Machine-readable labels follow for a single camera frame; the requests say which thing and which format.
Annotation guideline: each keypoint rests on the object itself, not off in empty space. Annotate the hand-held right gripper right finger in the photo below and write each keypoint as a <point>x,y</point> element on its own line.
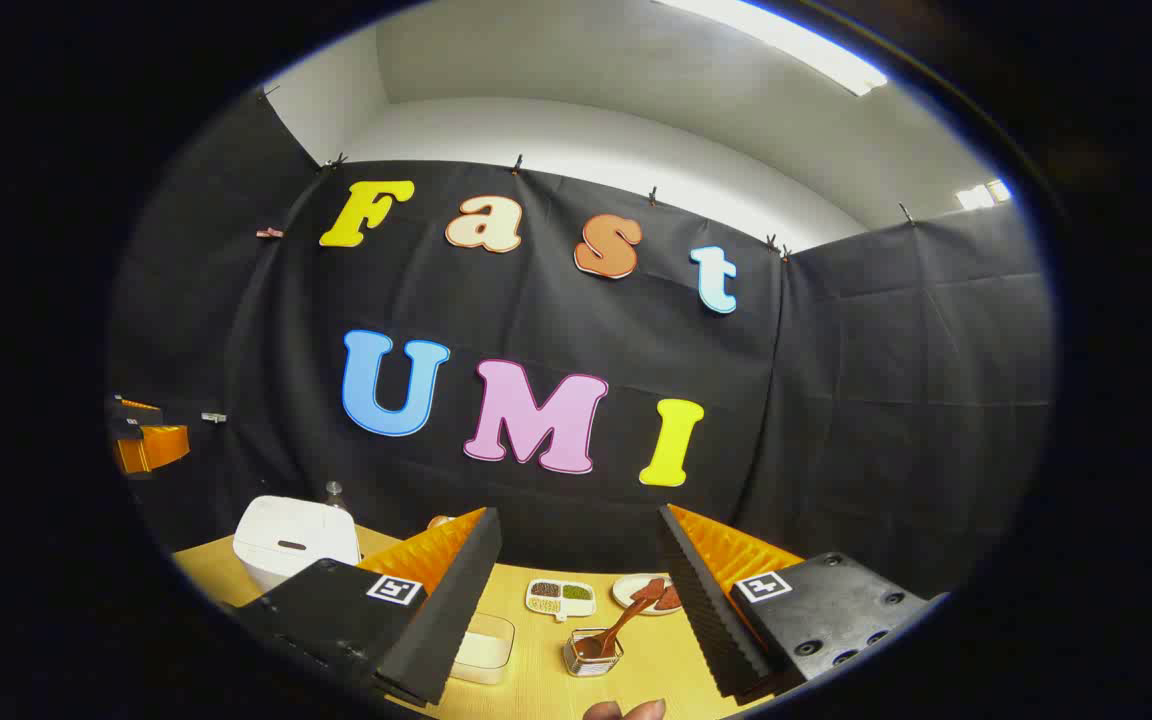
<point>706,610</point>

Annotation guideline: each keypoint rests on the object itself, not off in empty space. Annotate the red meat slice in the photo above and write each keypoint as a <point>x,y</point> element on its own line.
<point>670,598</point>
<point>651,588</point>

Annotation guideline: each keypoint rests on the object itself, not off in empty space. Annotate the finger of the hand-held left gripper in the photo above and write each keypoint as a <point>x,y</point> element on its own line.
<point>154,448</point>
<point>136,410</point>

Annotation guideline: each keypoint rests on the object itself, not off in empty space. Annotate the long ceiling light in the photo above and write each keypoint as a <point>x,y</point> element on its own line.
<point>786,40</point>

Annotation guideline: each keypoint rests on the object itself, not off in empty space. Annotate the white divided grain tray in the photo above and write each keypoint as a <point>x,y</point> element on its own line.
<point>560,598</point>

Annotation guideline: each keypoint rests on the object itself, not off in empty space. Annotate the round white plate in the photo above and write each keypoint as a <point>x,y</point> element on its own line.
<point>628,592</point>

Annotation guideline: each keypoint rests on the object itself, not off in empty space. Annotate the brown wooden spoon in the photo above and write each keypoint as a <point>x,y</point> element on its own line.
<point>626,620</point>

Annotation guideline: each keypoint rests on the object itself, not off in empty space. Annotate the clear box of rice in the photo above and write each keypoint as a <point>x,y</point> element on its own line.
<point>481,652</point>

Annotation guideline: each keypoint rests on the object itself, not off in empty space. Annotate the white rice cooker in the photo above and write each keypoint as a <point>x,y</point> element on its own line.
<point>286,540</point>

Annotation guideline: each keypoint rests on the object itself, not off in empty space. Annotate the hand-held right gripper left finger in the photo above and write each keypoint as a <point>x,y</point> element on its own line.
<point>456,610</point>

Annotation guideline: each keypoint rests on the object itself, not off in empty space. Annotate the small ceiling light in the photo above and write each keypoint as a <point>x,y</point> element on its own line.
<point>983,194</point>

